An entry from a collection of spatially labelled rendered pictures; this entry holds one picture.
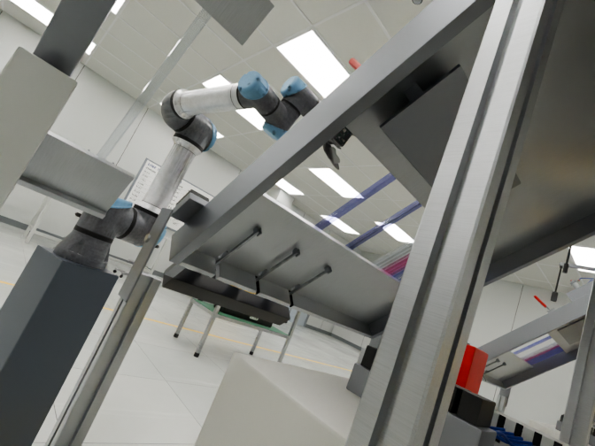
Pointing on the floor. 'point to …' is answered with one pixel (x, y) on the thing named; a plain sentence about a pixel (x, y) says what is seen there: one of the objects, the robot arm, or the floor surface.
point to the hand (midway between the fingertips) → (350, 153)
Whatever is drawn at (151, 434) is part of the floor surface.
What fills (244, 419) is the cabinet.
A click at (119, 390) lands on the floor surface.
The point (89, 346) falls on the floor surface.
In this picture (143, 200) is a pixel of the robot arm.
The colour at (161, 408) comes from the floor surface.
